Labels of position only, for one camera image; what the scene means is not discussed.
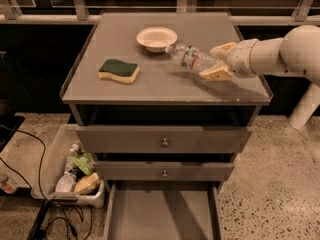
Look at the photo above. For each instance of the small cup on floor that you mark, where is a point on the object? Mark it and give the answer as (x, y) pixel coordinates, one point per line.
(7, 184)

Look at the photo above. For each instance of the clear plastic storage bin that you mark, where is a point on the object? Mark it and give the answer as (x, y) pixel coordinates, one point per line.
(52, 169)

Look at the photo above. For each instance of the brass top drawer knob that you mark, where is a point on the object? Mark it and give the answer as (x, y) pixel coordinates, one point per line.
(165, 142)

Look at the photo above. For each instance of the grey bottom drawer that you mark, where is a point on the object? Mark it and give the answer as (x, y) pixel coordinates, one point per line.
(163, 211)

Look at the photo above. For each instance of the white bowl on counter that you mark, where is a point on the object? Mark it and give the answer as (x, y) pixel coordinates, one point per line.
(156, 39)

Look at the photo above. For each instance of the crumpled bottle in bin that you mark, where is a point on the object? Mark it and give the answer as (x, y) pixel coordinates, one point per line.
(70, 168)

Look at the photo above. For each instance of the green yellow sponge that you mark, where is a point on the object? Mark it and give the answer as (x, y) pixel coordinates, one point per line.
(119, 71)

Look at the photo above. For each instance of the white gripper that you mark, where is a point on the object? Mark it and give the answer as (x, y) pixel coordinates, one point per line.
(242, 59)

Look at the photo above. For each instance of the white bowl in bin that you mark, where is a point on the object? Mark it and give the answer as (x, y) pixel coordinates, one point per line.
(65, 184)

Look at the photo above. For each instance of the metal window rail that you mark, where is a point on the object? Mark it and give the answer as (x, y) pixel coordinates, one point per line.
(240, 12)

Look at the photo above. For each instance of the brass middle drawer knob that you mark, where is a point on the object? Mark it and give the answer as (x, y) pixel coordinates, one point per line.
(164, 174)

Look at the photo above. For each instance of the clear plastic water bottle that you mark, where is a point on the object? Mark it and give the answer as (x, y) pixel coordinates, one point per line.
(191, 58)

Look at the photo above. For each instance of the yellow sponge in bin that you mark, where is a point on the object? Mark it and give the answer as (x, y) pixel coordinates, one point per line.
(87, 184)

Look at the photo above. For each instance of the grey drawer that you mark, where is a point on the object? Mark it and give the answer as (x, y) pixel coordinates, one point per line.
(148, 139)
(163, 211)
(152, 171)

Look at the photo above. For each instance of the grey middle drawer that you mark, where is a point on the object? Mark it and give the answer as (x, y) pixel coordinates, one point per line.
(152, 171)

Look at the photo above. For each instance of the grey top drawer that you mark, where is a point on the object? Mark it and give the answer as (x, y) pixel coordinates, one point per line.
(148, 139)

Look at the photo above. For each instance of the grey drawer cabinet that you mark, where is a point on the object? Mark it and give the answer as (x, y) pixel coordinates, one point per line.
(163, 94)

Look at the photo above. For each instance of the brass drawer knob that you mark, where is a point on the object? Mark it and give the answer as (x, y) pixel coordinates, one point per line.
(165, 142)
(164, 174)

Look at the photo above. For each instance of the black device at left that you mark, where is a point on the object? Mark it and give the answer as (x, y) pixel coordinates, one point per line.
(9, 121)

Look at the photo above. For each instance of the green packet in bin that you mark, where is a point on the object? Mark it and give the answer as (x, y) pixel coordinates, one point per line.
(85, 163)

